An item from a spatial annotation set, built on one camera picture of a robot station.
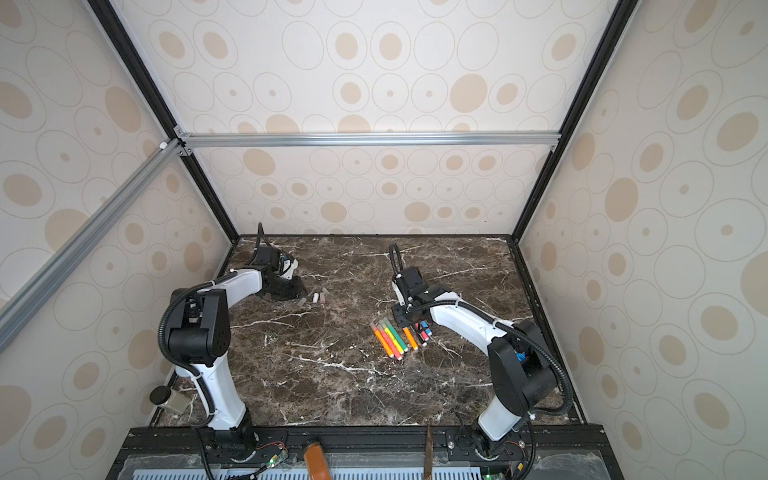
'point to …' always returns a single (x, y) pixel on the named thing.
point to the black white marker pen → (424, 343)
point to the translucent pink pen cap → (302, 301)
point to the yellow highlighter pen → (391, 337)
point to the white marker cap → (315, 297)
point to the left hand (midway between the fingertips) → (311, 287)
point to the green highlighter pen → (395, 334)
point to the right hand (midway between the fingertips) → (414, 313)
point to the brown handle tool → (318, 469)
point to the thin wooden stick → (428, 462)
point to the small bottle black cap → (174, 401)
